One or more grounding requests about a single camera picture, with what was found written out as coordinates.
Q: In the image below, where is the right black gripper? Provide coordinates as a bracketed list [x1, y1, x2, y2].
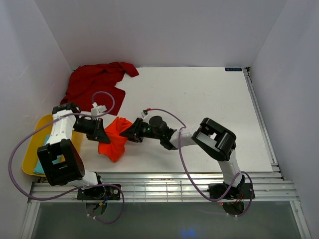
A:
[120, 118, 162, 142]

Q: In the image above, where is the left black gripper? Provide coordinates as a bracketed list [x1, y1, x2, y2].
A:
[72, 117, 110, 143]

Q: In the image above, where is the orange t shirt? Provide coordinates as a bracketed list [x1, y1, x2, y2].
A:
[98, 117, 132, 163]

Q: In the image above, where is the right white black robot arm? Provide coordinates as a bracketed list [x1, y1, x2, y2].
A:
[120, 116, 245, 200]

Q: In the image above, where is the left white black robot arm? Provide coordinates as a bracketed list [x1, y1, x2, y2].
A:
[37, 103, 110, 199]

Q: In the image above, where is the dark red t shirt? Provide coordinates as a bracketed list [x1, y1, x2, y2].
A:
[60, 62, 139, 116]

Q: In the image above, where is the yellow plastic tray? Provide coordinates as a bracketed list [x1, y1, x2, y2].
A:
[22, 115, 83, 177]

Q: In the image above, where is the teal folded t shirt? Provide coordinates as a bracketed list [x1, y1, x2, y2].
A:
[33, 135, 62, 175]

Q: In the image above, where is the blue table label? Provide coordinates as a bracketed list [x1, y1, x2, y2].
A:
[224, 67, 242, 72]

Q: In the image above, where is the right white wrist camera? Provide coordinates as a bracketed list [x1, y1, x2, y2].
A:
[141, 110, 148, 120]

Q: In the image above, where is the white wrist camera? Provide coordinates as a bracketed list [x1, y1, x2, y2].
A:
[141, 110, 148, 120]
[91, 102, 107, 116]

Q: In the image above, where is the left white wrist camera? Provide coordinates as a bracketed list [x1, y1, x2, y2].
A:
[91, 102, 107, 116]

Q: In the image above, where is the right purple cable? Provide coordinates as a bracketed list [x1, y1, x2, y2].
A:
[143, 108, 254, 218]

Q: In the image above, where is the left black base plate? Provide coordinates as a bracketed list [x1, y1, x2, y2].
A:
[77, 186, 121, 201]

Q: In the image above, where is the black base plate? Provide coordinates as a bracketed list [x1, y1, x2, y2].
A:
[77, 186, 121, 201]
[207, 183, 252, 200]

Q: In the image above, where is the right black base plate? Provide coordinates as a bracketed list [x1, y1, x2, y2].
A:
[207, 183, 252, 200]

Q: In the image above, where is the aluminium rail frame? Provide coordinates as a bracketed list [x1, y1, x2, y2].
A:
[19, 67, 312, 239]

